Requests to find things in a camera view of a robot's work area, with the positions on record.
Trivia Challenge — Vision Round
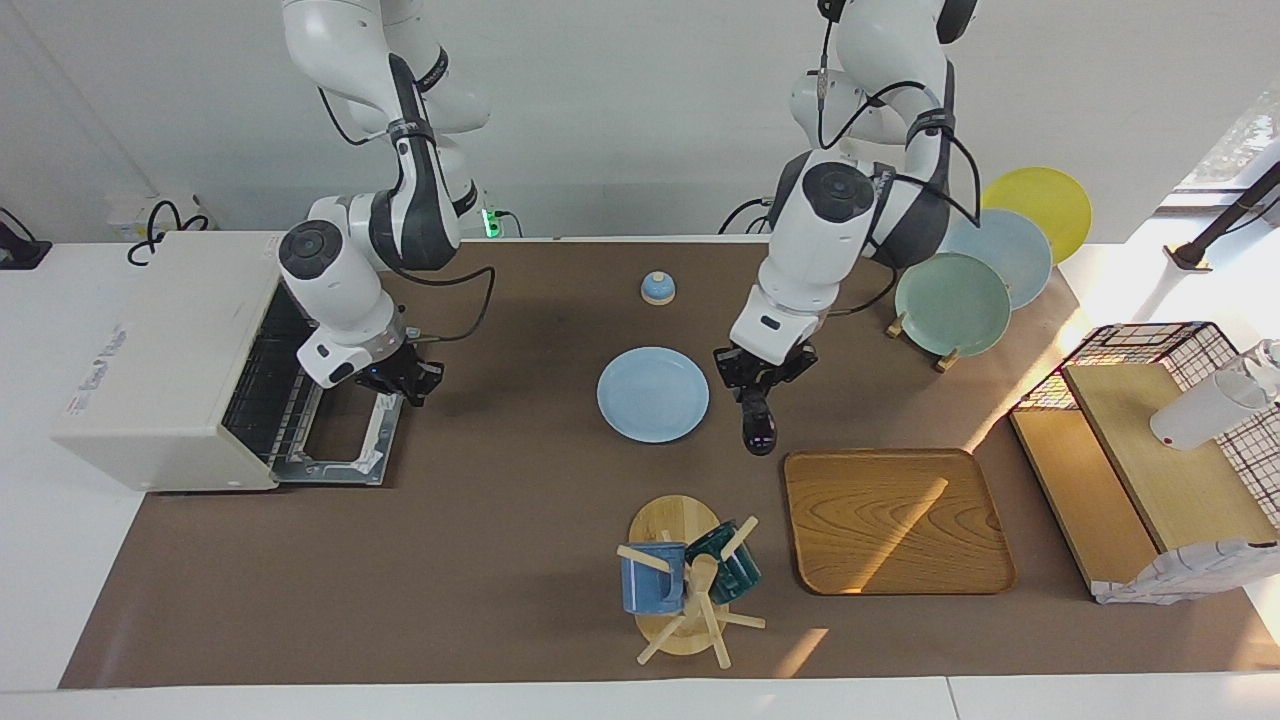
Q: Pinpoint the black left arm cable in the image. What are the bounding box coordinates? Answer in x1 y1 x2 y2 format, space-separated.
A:
814 0 988 317

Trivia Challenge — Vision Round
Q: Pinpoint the white bottle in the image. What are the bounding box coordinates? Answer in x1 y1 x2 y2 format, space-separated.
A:
1149 340 1280 452

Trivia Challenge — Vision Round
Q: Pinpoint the pale green plate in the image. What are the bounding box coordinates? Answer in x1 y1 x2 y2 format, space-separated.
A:
894 252 1013 359

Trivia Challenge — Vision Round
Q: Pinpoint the wooden step shelf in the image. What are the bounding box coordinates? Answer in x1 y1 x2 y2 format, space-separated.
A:
1008 362 1280 602

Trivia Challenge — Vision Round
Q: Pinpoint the white wall adapter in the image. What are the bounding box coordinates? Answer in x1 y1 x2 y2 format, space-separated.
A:
107 193 201 241

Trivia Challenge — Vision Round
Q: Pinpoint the glass oven door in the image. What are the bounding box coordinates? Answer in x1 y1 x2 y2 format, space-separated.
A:
264 390 404 489

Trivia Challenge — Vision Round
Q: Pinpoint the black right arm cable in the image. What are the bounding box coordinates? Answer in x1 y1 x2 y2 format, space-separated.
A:
317 84 498 344

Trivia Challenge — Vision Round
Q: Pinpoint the wooden plate rack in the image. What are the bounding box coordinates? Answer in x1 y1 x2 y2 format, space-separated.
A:
885 310 964 374

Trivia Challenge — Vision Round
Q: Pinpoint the rectangular wooden tray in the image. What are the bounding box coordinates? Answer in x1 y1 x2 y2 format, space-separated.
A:
783 448 1018 597

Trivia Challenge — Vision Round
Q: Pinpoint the white marbled cloth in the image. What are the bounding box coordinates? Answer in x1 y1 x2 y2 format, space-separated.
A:
1094 538 1280 607

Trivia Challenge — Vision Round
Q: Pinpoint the wooden mug tree stand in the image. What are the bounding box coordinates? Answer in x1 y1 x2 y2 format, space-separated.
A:
615 494 768 670

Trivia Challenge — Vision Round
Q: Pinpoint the large pale blue plate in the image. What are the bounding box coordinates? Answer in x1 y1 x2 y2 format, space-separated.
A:
938 208 1054 312

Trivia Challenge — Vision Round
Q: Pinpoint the black arm base cable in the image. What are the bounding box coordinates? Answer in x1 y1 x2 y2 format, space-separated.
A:
717 196 777 237

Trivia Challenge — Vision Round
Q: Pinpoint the brown table mat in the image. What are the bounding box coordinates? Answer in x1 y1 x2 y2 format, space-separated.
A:
58 240 1280 691

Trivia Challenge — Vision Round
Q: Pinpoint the black wire basket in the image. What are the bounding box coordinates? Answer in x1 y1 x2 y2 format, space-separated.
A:
1009 321 1280 533

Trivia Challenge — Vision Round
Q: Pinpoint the dark green mug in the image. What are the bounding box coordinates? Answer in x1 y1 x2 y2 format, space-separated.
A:
685 520 764 606

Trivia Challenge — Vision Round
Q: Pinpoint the yellow plate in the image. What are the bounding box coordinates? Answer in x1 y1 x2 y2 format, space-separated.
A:
980 166 1094 264

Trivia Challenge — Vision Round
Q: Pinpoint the light blue ridged plate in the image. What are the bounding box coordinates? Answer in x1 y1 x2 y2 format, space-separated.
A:
597 346 711 445

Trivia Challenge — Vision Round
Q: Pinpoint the black pole stand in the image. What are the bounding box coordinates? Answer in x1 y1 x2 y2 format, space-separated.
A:
1164 160 1280 274

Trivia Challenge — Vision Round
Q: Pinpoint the black coiled cable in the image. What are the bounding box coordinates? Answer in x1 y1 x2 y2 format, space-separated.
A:
126 199 214 267

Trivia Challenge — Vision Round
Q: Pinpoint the black device on table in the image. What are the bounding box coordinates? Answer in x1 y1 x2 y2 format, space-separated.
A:
0 206 53 272

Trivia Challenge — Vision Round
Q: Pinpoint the beige toaster oven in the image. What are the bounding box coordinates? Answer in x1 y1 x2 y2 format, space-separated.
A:
52 232 323 493

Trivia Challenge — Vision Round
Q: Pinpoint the blue mug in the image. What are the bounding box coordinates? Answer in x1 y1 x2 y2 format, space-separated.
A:
620 541 689 616

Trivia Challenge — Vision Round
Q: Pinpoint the window with frame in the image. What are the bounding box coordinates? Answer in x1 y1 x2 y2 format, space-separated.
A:
1172 84 1280 197

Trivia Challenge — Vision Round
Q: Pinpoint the metal oven wire rack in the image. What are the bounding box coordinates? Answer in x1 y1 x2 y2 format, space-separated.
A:
222 285 327 467

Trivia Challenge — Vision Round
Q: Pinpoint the dark purple eggplant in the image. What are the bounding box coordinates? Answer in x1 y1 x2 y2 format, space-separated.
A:
740 386 780 458

